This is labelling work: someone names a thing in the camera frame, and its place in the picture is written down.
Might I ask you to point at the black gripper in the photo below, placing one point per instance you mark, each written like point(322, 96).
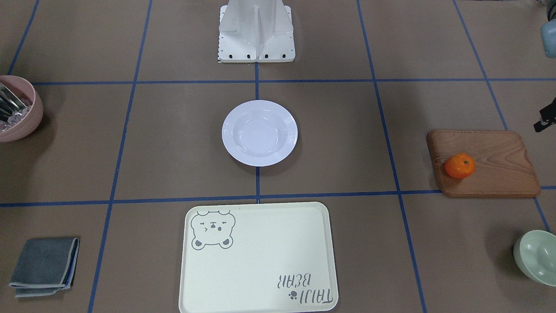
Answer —
point(548, 118)

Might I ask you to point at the orange fruit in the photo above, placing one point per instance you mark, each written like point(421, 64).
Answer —
point(459, 166)

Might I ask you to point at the white round plate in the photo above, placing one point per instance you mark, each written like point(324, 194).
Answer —
point(259, 133)

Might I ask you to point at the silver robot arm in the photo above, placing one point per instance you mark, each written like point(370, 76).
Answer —
point(548, 36)

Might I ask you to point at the cream bear tray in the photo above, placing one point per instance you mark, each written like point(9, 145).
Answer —
point(258, 258)

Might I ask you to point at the wooden cutting board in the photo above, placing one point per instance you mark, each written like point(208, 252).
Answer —
point(503, 168)

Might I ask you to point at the green bowl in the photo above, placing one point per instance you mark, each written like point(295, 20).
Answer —
point(535, 255)

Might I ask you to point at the pink bowl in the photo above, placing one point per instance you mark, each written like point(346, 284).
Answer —
point(27, 93)

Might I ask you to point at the grey folded cloth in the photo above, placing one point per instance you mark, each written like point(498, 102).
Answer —
point(45, 266)

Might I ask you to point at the clear ice cubes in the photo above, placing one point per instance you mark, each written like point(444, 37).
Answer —
point(7, 123)

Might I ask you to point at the metal scoop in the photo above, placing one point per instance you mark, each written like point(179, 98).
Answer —
point(10, 104)

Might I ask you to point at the white pedestal column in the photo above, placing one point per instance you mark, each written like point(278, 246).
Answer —
point(253, 31)

